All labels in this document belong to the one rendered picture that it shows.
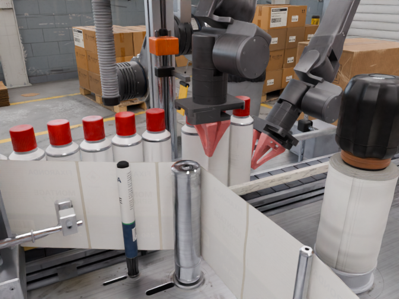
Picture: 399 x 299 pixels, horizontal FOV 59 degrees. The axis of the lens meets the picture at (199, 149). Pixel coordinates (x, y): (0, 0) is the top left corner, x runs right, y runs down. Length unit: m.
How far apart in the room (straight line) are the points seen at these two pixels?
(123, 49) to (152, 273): 3.61
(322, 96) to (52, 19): 5.63
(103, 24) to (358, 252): 0.53
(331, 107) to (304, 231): 0.24
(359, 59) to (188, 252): 0.82
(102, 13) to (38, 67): 5.50
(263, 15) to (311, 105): 3.73
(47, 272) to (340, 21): 0.74
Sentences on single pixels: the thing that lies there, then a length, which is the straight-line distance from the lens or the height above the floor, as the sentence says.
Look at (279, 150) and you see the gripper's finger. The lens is 0.76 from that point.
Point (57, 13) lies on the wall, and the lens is 6.16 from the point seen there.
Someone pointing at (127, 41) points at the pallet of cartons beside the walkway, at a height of 0.80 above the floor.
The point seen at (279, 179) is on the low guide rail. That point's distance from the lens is 0.77.
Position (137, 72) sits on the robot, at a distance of 1.72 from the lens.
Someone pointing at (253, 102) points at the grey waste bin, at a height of 0.33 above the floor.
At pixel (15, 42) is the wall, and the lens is 5.99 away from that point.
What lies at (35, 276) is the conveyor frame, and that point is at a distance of 0.65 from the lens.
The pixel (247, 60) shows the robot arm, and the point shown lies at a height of 1.19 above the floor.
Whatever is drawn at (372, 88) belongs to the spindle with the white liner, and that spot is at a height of 1.17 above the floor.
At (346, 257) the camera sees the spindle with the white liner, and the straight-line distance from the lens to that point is 0.54.
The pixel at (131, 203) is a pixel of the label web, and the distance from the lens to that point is 0.49.
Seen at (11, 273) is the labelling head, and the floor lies 0.94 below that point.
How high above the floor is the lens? 1.27
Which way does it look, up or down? 24 degrees down
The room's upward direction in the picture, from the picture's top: straight up
